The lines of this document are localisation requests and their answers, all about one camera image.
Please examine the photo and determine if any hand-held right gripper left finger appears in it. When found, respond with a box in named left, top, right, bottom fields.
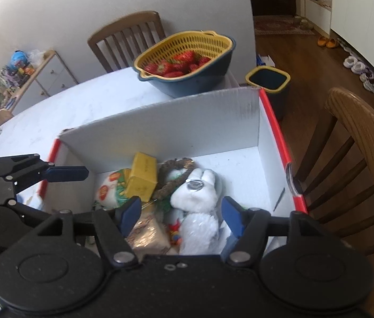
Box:
left=18, top=195, right=143, bottom=267

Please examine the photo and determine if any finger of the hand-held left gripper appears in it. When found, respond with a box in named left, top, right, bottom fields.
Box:
left=0, top=153, right=90, bottom=193
left=6, top=199, right=62, bottom=221

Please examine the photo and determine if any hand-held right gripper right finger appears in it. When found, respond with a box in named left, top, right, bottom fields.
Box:
left=222, top=195, right=344, bottom=267

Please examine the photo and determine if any silver foil packet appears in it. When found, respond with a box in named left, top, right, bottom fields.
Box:
left=125, top=210, right=171, bottom=255

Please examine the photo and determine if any embroidered sachet with green tassel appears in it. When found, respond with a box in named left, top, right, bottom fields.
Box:
left=95, top=168, right=133, bottom=207

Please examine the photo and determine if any white plush toy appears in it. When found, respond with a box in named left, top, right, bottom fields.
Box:
left=170, top=168, right=222, bottom=255

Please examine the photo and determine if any small yellow box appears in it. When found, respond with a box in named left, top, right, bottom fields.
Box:
left=125, top=152, right=158, bottom=203

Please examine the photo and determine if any dark braided cord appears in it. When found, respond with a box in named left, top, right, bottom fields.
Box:
left=154, top=158, right=197, bottom=197

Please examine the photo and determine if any red cardboard box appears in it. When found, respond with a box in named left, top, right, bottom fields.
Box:
left=38, top=87, right=307, bottom=255

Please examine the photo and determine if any white wooden sideboard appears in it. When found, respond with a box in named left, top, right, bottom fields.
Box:
left=0, top=50, right=79, bottom=113

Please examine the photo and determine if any dark blue yellow-rimmed trash bin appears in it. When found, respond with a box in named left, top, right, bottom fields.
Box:
left=245, top=66, right=291, bottom=121

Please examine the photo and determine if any clear plastic bag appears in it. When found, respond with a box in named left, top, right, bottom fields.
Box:
left=28, top=49, right=47, bottom=65

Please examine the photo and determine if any blue globe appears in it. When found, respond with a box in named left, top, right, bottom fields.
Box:
left=11, top=50, right=29, bottom=68

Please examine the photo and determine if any dark blue plastic bowl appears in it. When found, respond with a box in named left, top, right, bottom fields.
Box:
left=132, top=36, right=237, bottom=98

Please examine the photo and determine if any pile of strawberries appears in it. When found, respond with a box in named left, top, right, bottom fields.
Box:
left=144, top=50, right=211, bottom=77

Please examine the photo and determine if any wooden curved-back dining chair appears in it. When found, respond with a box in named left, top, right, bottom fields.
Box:
left=289, top=87, right=374, bottom=318

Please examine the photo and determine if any white and blue carton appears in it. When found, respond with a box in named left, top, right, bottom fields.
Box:
left=256, top=53, right=276, bottom=68

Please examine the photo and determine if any wooden slatted dining chair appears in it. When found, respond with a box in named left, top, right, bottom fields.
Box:
left=87, top=11, right=167, bottom=73

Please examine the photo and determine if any patterned door rug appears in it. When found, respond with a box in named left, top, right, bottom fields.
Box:
left=252, top=15, right=316, bottom=36

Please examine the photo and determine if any white wooden wall cabinet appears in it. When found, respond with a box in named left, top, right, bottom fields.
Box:
left=294, top=0, right=374, bottom=93

